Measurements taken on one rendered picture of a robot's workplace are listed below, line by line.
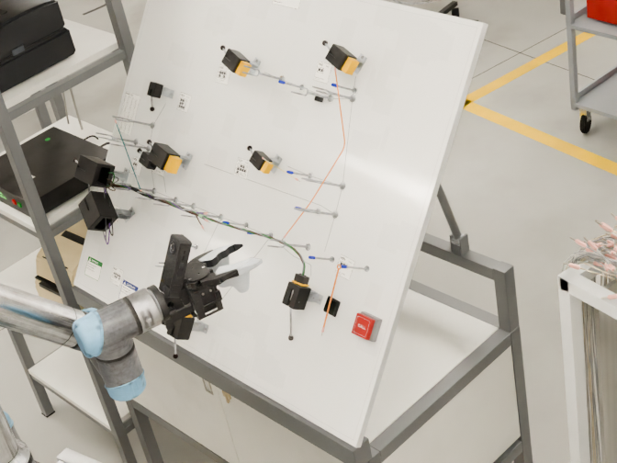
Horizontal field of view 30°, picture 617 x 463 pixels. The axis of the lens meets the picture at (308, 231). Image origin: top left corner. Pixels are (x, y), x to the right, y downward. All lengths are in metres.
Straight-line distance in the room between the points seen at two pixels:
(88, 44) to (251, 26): 0.64
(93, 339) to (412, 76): 1.05
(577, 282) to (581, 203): 2.79
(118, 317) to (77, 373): 2.15
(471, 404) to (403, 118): 0.82
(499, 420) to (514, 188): 2.06
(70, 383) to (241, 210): 1.40
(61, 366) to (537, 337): 1.74
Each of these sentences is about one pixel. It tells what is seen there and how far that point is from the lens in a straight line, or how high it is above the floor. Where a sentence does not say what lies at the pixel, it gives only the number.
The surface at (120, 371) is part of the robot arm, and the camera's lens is 2.15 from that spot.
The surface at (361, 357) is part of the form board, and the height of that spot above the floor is 1.03.
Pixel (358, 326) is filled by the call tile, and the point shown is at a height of 1.11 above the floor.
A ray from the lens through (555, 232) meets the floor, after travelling 4.83.
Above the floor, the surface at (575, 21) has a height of 0.56.
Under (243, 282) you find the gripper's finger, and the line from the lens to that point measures 2.15.
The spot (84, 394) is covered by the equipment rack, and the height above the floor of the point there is 0.24.
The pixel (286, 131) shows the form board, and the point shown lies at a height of 1.39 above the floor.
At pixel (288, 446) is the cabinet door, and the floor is 0.66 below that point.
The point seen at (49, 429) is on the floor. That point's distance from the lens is 4.45.
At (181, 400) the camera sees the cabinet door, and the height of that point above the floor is 0.56.
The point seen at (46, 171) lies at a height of 1.12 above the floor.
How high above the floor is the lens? 2.80
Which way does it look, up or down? 34 degrees down
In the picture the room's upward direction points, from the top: 12 degrees counter-clockwise
